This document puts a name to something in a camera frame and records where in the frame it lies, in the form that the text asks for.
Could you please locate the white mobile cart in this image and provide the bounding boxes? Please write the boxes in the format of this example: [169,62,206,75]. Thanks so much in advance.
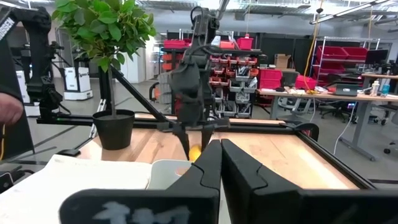
[63,67,93,101]

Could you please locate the rack of red parts bins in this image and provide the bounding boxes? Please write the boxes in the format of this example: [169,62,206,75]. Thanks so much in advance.
[161,29,265,119]

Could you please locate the wire shelf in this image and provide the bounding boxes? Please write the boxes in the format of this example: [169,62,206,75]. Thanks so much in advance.
[312,36,382,88]

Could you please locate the long ceiling light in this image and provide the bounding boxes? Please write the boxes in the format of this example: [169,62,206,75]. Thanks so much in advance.
[309,0,392,25]

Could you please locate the black curved clamp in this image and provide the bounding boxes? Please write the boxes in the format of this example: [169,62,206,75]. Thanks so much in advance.
[279,122,320,142]

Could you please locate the long red bin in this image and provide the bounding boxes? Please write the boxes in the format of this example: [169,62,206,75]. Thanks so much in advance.
[163,39,192,49]

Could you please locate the red crate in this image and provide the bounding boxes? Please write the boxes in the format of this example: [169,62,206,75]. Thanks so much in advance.
[258,68,283,90]

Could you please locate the large red bin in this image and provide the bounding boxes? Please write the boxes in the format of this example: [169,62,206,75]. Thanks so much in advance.
[341,46,368,61]
[316,45,348,60]

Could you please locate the wooden desk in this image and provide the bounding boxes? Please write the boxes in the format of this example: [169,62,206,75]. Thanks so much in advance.
[256,88,398,161]

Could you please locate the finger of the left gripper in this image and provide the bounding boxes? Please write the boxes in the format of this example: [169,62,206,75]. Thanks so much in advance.
[172,126,191,160]
[200,126,215,152]

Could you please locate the black table frame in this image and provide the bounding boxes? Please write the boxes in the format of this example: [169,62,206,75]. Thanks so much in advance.
[36,67,379,190]

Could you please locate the black computer monitor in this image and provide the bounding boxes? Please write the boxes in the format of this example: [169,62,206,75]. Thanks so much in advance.
[364,49,389,65]

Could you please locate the green plant in black pot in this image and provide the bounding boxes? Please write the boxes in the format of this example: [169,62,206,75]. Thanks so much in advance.
[51,0,158,151]

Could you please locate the small red bin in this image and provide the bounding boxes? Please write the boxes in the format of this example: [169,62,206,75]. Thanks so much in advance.
[236,34,254,50]

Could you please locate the white floor cable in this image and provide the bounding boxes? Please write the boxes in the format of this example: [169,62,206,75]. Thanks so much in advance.
[333,102,358,156]

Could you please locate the black flat pad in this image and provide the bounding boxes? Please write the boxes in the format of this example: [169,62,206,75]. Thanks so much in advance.
[57,148,81,157]

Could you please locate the white tupperware container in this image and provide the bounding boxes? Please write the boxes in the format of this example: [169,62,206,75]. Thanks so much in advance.
[146,159,193,190]

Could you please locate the black articulated stand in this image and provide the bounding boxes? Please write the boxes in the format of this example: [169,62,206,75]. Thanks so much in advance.
[0,6,65,121]

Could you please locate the white cloth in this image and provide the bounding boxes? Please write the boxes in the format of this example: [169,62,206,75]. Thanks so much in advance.
[0,154,153,224]

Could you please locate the red tote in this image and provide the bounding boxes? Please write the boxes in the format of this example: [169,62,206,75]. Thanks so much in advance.
[294,75,318,91]

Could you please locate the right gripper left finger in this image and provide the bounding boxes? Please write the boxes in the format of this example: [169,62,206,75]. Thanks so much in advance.
[58,139,223,224]

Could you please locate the black office chair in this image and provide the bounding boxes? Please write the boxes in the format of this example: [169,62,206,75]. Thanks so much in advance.
[318,73,352,124]

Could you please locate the yellow lemon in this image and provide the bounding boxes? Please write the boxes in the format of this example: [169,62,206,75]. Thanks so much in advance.
[188,144,202,162]

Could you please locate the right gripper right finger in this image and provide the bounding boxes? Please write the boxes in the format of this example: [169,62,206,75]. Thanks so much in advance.
[220,138,398,224]

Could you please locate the cardboard box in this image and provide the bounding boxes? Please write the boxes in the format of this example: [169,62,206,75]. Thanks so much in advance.
[274,54,292,69]

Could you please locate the yellow hanging cable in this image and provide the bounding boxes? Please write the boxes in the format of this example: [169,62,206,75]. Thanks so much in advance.
[303,0,324,94]

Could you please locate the person's hand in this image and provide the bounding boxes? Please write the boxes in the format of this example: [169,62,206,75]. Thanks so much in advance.
[0,92,24,126]

